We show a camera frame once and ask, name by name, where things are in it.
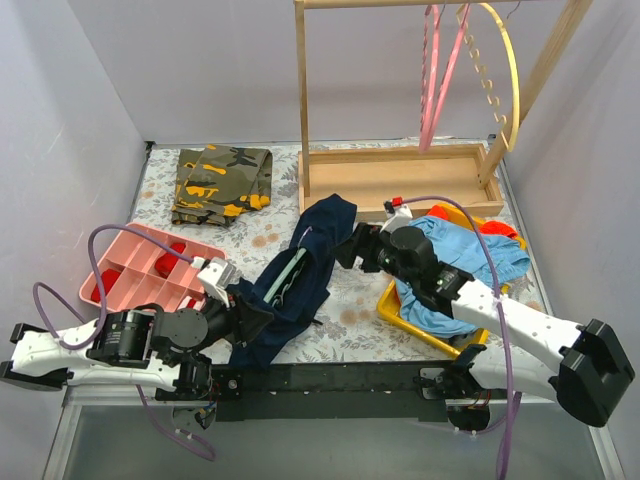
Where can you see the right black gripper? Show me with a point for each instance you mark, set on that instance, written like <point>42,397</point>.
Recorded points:
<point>360,248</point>

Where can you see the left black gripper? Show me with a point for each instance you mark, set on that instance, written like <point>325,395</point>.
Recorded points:
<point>242,318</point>

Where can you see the green hanger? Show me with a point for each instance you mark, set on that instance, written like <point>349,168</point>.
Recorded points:
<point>275,295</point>

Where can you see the navy blue shorts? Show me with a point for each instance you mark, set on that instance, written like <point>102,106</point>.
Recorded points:
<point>332,220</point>

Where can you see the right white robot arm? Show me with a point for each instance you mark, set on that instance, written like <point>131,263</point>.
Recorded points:
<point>583,367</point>

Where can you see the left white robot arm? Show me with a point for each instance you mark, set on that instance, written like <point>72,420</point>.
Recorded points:
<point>145,347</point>

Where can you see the light blue shorts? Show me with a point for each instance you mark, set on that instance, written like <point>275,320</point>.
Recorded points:
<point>460,247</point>

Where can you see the camouflage shorts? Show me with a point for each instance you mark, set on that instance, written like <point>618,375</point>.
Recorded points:
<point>218,184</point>

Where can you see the pink hanger right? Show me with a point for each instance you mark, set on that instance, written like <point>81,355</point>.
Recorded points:
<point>444,82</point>

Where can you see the pink hanger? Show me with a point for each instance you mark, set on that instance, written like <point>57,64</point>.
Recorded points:
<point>444,82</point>
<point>430,94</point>

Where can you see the pink hanger left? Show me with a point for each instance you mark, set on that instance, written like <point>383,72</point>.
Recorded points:
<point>430,94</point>

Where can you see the yellow hanger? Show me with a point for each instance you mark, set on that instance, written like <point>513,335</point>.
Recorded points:
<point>509,135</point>

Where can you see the red white cloth in tray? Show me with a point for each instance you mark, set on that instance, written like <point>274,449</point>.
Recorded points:
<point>192,303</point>

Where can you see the yellow plastic tray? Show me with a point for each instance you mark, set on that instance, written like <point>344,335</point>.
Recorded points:
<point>388,309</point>

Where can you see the floral table mat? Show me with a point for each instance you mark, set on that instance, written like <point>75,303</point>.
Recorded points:
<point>349,328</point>

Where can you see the red cloth in tray rear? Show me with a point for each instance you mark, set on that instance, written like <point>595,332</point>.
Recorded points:
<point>167,261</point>

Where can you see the wooden clothes rack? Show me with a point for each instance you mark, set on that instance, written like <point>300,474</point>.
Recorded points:
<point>369,176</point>

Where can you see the pink divided organizer tray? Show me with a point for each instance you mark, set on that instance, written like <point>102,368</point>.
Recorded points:
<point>139,283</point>

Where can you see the red cloth in tray front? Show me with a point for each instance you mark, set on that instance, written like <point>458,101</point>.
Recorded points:
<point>108,278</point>

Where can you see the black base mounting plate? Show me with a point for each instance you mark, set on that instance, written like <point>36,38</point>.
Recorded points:
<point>418,390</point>

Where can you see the orange garment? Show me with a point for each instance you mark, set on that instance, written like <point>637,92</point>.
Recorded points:
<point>487,227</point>

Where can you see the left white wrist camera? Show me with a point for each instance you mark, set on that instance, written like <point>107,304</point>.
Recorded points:
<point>214,275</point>

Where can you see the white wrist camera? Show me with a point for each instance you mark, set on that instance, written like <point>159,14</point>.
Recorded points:
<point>398,214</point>
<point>214,275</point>

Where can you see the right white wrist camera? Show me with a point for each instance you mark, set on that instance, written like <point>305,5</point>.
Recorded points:
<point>398,214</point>

